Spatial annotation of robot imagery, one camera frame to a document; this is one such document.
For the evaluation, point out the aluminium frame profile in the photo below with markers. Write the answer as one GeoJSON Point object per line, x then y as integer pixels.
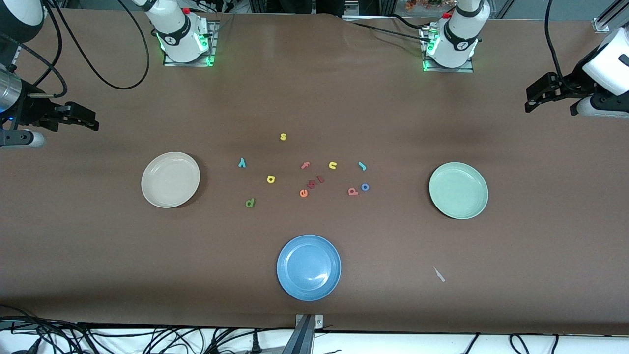
{"type": "Point", "coordinates": [602, 24]}

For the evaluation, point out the light green plate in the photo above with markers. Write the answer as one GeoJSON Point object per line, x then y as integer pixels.
{"type": "Point", "coordinates": [458, 191]}

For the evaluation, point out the white paper scrap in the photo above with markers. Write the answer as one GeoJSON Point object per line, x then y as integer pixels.
{"type": "Point", "coordinates": [439, 274]}

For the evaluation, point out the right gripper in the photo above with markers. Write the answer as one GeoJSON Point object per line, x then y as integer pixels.
{"type": "Point", "coordinates": [30, 109]}

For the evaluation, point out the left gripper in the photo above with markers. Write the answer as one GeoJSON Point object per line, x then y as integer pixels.
{"type": "Point", "coordinates": [571, 84]}

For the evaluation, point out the blue plate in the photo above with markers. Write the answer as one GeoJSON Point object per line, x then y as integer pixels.
{"type": "Point", "coordinates": [308, 268]}

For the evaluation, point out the black power plug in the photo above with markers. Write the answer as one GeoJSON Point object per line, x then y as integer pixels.
{"type": "Point", "coordinates": [255, 344]}

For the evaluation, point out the orange artificial plant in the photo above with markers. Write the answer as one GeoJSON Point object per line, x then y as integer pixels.
{"type": "Point", "coordinates": [422, 4]}

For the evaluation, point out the beige brown plate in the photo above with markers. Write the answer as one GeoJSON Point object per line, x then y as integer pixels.
{"type": "Point", "coordinates": [170, 180]}

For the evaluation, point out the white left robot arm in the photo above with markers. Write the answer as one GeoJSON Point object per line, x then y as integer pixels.
{"type": "Point", "coordinates": [459, 39]}

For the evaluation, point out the grey metal post bracket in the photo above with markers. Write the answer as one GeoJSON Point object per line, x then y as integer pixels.
{"type": "Point", "coordinates": [318, 322]}

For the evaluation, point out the black aluminium frame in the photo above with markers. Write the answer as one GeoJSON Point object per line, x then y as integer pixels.
{"type": "Point", "coordinates": [385, 6]}

